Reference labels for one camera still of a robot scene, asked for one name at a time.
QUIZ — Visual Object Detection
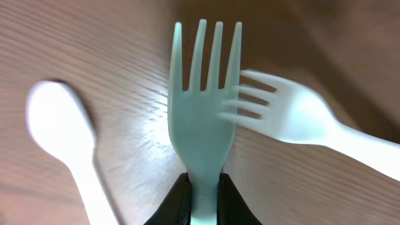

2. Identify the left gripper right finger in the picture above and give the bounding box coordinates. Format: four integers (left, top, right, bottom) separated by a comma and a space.
217, 173, 262, 225

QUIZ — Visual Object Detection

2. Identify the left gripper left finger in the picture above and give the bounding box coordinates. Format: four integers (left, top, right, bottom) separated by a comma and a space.
144, 173, 191, 225

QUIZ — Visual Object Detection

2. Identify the mint green plastic fork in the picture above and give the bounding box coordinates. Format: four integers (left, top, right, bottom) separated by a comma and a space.
167, 19, 242, 224

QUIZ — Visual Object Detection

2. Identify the white fork pointing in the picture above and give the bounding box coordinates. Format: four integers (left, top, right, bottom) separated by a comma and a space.
219, 70, 399, 180

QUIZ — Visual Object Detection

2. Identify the white spoon left side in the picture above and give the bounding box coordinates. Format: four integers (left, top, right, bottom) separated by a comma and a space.
26, 81, 118, 225

